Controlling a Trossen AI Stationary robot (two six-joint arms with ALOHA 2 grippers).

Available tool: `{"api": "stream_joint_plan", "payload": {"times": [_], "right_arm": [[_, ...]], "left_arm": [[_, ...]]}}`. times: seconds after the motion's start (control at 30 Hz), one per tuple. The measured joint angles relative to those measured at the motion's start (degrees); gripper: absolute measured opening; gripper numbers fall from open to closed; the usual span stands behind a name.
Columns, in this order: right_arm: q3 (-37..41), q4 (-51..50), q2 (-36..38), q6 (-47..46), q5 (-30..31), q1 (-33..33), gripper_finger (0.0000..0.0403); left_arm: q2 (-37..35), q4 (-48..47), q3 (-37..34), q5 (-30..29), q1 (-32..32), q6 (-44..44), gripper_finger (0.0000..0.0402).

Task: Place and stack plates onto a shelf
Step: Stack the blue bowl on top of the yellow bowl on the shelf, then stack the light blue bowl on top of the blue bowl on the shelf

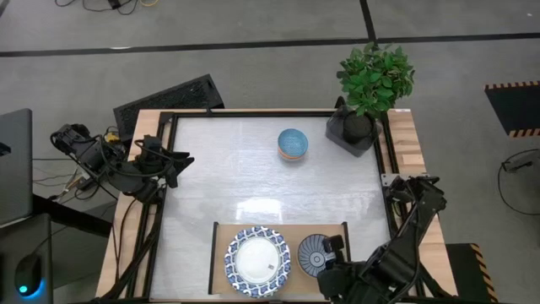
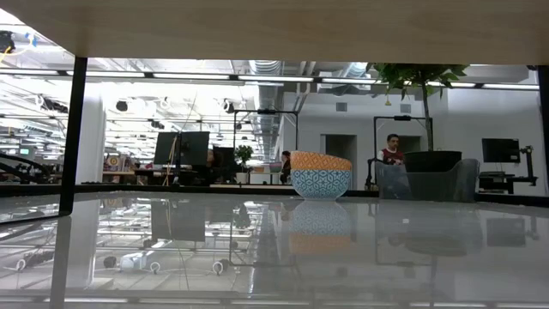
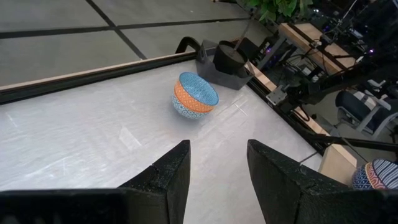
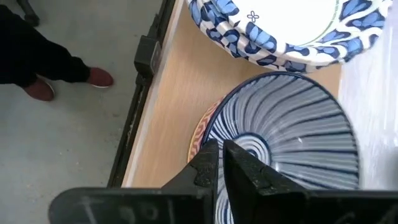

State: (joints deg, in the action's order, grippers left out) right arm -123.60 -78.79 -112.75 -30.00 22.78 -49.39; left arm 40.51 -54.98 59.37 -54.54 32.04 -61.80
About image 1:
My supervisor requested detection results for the grey floor device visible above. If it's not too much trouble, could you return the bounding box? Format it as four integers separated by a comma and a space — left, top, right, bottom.
501, 159, 533, 173

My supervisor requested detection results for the black floor cable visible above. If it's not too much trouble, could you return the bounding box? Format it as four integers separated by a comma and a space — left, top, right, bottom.
54, 0, 140, 16

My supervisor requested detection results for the black table frame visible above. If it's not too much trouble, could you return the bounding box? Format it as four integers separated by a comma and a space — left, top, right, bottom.
156, 110, 400, 301

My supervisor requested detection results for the black perforated panel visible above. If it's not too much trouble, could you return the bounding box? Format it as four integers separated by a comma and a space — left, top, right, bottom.
112, 73, 225, 143

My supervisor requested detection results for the black support strut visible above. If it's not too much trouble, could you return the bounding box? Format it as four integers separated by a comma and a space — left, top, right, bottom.
99, 198, 166, 303
415, 269, 446, 301

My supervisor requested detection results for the teal star patterned bowl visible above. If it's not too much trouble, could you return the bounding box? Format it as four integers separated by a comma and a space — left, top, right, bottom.
277, 128, 310, 158

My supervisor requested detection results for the wooden tray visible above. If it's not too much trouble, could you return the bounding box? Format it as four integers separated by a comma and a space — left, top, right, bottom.
207, 220, 354, 299

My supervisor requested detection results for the blue patterned white paper plate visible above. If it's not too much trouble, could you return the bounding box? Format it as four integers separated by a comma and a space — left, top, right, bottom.
223, 225, 293, 300

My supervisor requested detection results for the black plant pot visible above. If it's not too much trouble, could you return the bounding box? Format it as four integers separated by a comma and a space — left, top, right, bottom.
342, 111, 377, 144

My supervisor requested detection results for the orange patterned bowl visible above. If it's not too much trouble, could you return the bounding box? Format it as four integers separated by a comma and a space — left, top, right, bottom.
278, 147, 306, 163

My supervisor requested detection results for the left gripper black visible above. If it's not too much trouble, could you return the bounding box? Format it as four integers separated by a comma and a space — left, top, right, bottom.
138, 145, 196, 191

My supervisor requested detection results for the black hazard striped mat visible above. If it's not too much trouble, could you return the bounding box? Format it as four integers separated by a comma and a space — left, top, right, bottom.
445, 242, 500, 304
483, 80, 540, 138

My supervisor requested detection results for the green leafy plant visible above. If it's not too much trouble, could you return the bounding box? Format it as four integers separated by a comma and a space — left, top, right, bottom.
336, 41, 417, 120

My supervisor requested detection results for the grey laptop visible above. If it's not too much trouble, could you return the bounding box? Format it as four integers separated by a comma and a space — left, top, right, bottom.
0, 108, 34, 225

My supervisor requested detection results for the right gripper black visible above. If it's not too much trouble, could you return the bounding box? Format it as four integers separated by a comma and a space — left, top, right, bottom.
316, 235, 369, 304

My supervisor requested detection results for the black computer mouse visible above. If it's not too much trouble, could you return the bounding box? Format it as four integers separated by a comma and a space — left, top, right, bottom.
14, 252, 43, 297

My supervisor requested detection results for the dark blue patterned bowl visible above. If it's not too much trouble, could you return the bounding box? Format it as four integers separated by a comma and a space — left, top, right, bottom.
296, 233, 335, 279

